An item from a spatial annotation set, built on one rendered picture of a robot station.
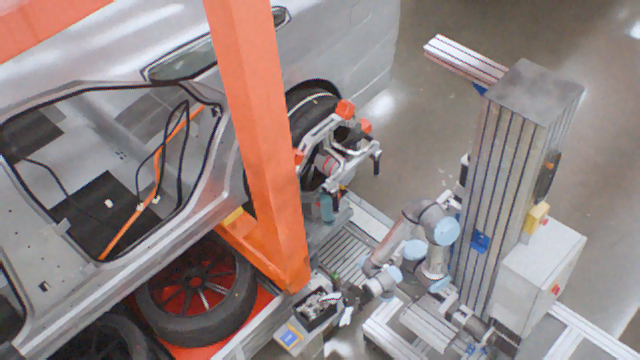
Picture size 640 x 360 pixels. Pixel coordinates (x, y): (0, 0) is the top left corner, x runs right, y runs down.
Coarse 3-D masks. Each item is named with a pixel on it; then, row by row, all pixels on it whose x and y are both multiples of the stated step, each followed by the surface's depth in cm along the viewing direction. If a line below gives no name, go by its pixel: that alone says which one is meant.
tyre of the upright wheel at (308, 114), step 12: (288, 96) 355; (300, 96) 355; (312, 96) 356; (324, 96) 360; (288, 108) 350; (300, 108) 349; (312, 108) 348; (324, 108) 350; (336, 108) 357; (288, 120) 347; (300, 120) 344; (312, 120) 346; (300, 132) 344; (324, 180) 392
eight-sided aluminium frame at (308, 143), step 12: (336, 120) 350; (312, 132) 346; (324, 132) 345; (300, 144) 345; (312, 144) 342; (360, 144) 383; (348, 156) 389; (300, 168) 347; (300, 192) 361; (312, 192) 381
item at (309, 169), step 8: (312, 128) 351; (336, 128) 387; (344, 128) 380; (304, 136) 349; (336, 136) 380; (344, 136) 385; (312, 152) 377; (312, 160) 377; (304, 168) 372; (312, 168) 378; (304, 176) 392; (312, 176) 392; (320, 176) 392; (304, 184) 385; (312, 184) 387
